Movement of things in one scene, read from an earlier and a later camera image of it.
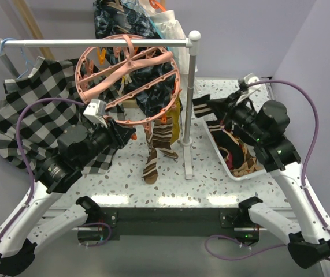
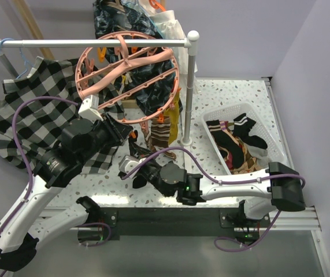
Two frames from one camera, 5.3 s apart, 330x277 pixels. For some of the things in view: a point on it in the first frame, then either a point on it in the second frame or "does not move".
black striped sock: x=200 y=105 → x=215 y=128
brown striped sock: x=162 y=137 does not move
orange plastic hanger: x=154 y=6 does not move
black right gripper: x=229 y=103 → x=138 y=152
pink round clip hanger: x=136 y=78 does not move
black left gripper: x=119 y=135 does not move
